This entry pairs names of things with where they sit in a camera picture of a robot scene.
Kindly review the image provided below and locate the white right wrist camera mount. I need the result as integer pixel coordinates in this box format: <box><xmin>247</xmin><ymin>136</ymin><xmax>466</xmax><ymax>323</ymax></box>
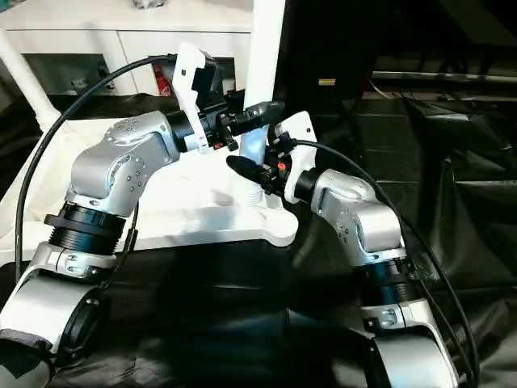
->
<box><xmin>273</xmin><ymin>111</ymin><xmax>318</xmax><ymax>202</ymax></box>

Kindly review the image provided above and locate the black plastic mat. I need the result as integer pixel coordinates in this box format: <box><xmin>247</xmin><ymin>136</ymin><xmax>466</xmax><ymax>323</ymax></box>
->
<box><xmin>0</xmin><ymin>72</ymin><xmax>517</xmax><ymax>388</ymax></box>

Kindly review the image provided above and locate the white cabinet with glass doors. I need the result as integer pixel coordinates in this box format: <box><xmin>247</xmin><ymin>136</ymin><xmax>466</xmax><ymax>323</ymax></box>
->
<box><xmin>0</xmin><ymin>0</ymin><xmax>254</xmax><ymax>97</ymax></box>

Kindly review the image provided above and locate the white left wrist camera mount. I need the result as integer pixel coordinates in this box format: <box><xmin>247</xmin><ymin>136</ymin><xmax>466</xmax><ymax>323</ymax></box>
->
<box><xmin>171</xmin><ymin>40</ymin><xmax>222</xmax><ymax>155</ymax></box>

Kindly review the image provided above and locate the red bottle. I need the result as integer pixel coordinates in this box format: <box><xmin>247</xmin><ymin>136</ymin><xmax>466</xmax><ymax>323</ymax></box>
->
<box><xmin>153</xmin><ymin>65</ymin><xmax>170</xmax><ymax>97</ymax></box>

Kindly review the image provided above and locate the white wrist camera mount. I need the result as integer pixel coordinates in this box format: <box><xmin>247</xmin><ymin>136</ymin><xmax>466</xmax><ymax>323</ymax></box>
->
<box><xmin>171</xmin><ymin>40</ymin><xmax>222</xmax><ymax>155</ymax></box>
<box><xmin>273</xmin><ymin>111</ymin><xmax>318</xmax><ymax>202</ymax></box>

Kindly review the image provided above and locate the dark metal rail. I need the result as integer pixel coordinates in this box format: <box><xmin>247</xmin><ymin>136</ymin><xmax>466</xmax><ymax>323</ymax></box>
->
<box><xmin>370</xmin><ymin>70</ymin><xmax>517</xmax><ymax>82</ymax></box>

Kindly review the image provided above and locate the white plastic table top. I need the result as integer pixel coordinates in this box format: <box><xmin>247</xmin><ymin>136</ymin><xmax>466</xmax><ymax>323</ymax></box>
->
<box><xmin>0</xmin><ymin>115</ymin><xmax>299</xmax><ymax>267</ymax></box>

